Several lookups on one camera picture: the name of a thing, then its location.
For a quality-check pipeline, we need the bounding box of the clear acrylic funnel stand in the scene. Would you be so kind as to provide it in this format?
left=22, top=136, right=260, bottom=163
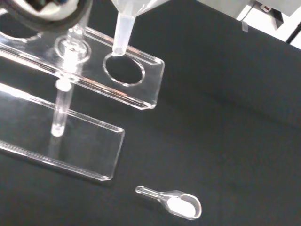
left=0, top=20, right=165, bottom=181

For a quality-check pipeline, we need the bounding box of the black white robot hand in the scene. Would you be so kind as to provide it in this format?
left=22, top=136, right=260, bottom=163
left=0, top=0, right=93, bottom=32

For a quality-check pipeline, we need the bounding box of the clear glass weighing funnel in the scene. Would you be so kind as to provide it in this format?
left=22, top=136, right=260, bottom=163
left=135, top=186, right=202, bottom=221

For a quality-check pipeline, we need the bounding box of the black bench cloth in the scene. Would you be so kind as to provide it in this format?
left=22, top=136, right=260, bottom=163
left=0, top=0, right=301, bottom=226

